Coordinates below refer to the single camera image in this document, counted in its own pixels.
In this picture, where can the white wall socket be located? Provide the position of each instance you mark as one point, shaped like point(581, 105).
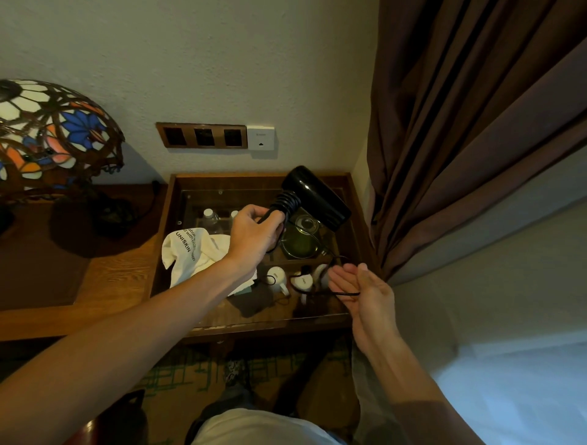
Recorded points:
point(261, 137)

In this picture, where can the wooden glass-top cabinet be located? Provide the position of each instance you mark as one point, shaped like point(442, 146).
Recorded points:
point(229, 181)

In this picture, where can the person's dark jeans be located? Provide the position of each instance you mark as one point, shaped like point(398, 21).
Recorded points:
point(234, 396)

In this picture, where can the brown curtain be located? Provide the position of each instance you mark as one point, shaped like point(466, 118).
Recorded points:
point(458, 114)

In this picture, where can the bronze triple wall socket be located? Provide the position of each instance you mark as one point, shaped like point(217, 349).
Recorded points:
point(188, 144)

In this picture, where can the person's left hand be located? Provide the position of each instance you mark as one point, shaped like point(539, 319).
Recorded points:
point(252, 238)

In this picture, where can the clear water bottle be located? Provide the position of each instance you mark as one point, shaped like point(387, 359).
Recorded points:
point(234, 215)
point(211, 220)

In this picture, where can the white drawstring cloth bag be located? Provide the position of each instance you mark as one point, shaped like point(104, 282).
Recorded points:
point(183, 256)

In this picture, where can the stained glass table lamp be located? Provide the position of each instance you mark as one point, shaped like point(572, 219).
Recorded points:
point(46, 133)

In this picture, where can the person's right hand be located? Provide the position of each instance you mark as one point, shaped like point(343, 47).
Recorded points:
point(371, 311)

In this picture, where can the person's left forearm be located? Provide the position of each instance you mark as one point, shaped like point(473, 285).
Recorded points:
point(114, 339)

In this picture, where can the person's patterned shoe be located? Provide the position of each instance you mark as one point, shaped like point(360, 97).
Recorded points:
point(236, 371)

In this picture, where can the wooden desk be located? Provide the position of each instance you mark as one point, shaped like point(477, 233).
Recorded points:
point(119, 275)

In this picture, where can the person's right forearm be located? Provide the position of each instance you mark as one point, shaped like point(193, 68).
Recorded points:
point(422, 403)

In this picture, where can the green kettle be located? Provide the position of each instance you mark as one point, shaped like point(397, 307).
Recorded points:
point(298, 243)

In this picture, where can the white mug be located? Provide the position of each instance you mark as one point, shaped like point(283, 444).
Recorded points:
point(302, 282)
point(276, 277)
point(321, 275)

